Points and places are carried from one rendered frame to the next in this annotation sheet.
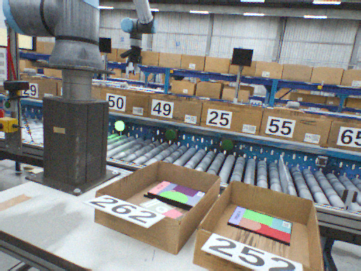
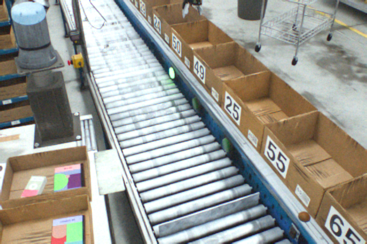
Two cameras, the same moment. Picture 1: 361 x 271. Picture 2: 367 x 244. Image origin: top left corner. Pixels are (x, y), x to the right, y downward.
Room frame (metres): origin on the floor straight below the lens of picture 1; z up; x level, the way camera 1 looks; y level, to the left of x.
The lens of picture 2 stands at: (0.64, -1.25, 2.00)
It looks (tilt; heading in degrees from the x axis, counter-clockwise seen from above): 36 degrees down; 55
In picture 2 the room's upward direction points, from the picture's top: 2 degrees counter-clockwise
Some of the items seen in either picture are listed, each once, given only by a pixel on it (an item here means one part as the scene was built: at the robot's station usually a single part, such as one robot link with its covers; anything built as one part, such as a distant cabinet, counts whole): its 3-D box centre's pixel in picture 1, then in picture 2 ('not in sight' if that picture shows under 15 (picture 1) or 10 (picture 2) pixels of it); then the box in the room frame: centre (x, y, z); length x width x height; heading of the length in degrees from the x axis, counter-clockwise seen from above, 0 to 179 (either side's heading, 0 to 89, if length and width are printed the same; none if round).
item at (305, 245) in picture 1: (261, 227); (43, 236); (0.69, -0.26, 0.80); 0.38 x 0.28 x 0.10; 158
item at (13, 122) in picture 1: (11, 125); (77, 63); (1.37, 0.93, 0.84); 0.15 x 0.09 x 0.07; 75
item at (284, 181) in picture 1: (282, 173); (210, 215); (1.31, -0.55, 0.76); 0.46 x 0.01 x 0.09; 165
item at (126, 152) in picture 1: (132, 150); (148, 110); (1.54, 0.30, 0.72); 0.52 x 0.05 x 0.05; 165
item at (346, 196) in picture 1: (347, 202); not in sight; (0.99, -0.70, 0.78); 0.05 x 0.01 x 0.11; 75
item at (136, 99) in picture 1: (132, 102); (200, 44); (2.05, 0.42, 0.96); 0.39 x 0.29 x 0.17; 75
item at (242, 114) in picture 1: (232, 117); (265, 109); (1.84, -0.34, 0.96); 0.39 x 0.29 x 0.17; 75
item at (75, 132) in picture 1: (77, 138); (51, 106); (1.01, 0.42, 0.91); 0.26 x 0.26 x 0.33; 69
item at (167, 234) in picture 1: (165, 196); (47, 178); (0.82, 0.03, 0.80); 0.38 x 0.28 x 0.10; 157
